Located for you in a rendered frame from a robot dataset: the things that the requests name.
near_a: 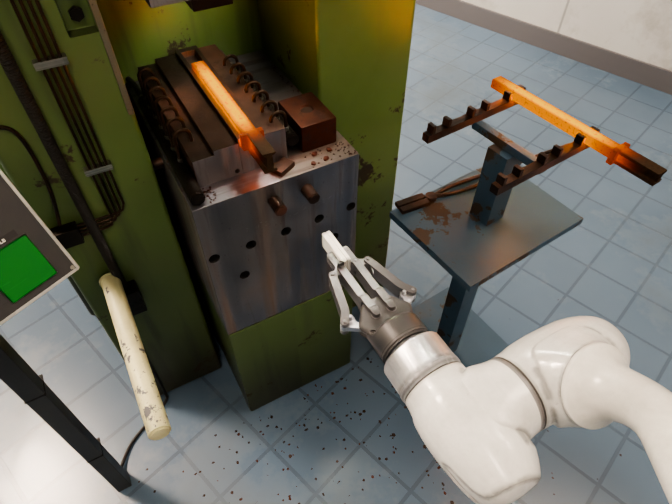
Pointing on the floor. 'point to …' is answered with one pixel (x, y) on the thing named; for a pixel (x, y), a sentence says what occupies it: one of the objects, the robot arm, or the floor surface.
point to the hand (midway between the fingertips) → (335, 252)
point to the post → (58, 415)
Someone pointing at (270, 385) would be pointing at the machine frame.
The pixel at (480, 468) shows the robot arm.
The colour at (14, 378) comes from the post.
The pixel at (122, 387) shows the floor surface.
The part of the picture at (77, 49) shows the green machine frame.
